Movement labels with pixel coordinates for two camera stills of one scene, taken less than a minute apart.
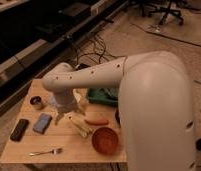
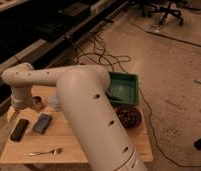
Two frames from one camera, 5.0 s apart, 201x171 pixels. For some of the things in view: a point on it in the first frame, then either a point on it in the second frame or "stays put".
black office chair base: x=161 y=9 stays put
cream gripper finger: x=58 y=116 -> x=11 y=112
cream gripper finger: x=81 y=110 -> x=38 y=104
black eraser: x=19 y=130 stays put
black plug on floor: x=200 y=144 stays put
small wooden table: x=93 y=138 stays put
